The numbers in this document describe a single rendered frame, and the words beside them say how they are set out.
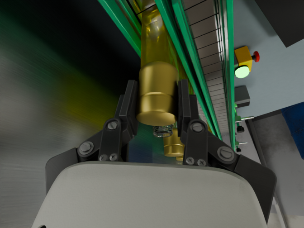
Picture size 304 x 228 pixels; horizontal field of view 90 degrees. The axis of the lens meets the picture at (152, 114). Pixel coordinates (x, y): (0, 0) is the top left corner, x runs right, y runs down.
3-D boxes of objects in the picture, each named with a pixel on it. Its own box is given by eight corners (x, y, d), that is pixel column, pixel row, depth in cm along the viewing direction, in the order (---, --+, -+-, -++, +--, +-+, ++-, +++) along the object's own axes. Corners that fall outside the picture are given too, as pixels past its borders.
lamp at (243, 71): (234, 67, 55) (236, 73, 54) (248, 63, 53) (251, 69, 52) (234, 74, 59) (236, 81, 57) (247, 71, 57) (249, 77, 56)
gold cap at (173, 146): (159, 130, 28) (160, 154, 26) (178, 126, 26) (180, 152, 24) (166, 135, 31) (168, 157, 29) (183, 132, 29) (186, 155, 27)
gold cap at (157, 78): (135, 61, 12) (129, 110, 11) (179, 60, 12) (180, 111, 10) (142, 86, 16) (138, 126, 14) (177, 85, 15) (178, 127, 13)
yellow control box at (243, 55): (225, 51, 58) (230, 66, 55) (248, 43, 55) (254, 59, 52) (226, 63, 63) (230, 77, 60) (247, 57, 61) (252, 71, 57)
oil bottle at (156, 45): (140, 17, 33) (137, 103, 24) (164, 4, 31) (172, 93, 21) (152, 37, 37) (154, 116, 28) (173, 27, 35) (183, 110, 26)
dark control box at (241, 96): (228, 88, 80) (232, 102, 76) (245, 84, 77) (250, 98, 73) (229, 96, 87) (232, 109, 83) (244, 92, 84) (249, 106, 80)
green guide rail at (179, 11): (168, -22, 26) (171, 5, 23) (173, -25, 26) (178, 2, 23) (225, 153, 168) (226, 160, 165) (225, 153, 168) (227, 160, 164)
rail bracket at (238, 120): (229, 102, 68) (237, 130, 62) (248, 98, 65) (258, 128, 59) (230, 106, 71) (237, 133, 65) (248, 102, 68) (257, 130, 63)
